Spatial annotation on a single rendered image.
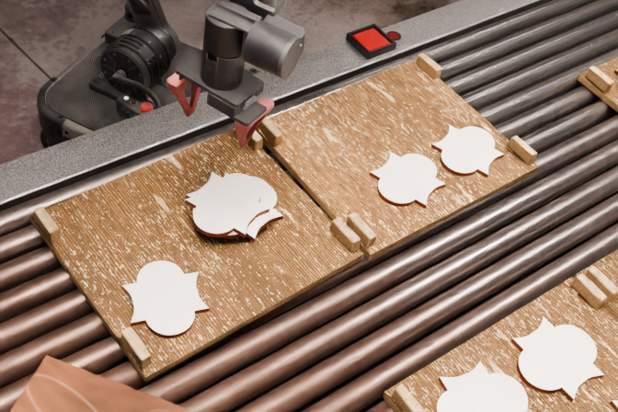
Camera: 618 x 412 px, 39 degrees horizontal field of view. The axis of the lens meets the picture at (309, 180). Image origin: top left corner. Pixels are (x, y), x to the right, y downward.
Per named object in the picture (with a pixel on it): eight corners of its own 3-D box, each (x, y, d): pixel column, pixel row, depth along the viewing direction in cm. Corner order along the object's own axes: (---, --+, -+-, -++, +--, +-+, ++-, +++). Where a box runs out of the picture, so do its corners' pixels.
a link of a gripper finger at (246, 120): (230, 118, 129) (235, 68, 123) (269, 141, 127) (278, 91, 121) (201, 142, 125) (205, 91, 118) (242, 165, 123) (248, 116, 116)
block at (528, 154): (505, 146, 166) (509, 136, 164) (512, 143, 167) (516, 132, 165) (528, 166, 163) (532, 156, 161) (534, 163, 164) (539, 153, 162)
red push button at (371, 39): (350, 40, 185) (351, 35, 184) (372, 32, 188) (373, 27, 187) (368, 56, 182) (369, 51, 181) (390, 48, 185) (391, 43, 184)
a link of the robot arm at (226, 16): (221, -11, 114) (197, 9, 111) (267, 9, 113) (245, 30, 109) (217, 32, 119) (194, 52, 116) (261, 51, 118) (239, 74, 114)
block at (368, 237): (344, 224, 148) (347, 214, 146) (352, 221, 148) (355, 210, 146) (366, 249, 145) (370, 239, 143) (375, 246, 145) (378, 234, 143)
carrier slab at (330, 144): (250, 130, 162) (251, 123, 161) (416, 63, 182) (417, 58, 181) (369, 260, 145) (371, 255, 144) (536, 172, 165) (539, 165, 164)
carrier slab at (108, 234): (30, 222, 141) (29, 215, 140) (239, 131, 162) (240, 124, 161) (145, 383, 125) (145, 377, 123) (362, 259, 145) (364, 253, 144)
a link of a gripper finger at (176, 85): (193, 96, 131) (196, 46, 125) (231, 119, 129) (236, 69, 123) (163, 119, 127) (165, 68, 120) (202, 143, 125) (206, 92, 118)
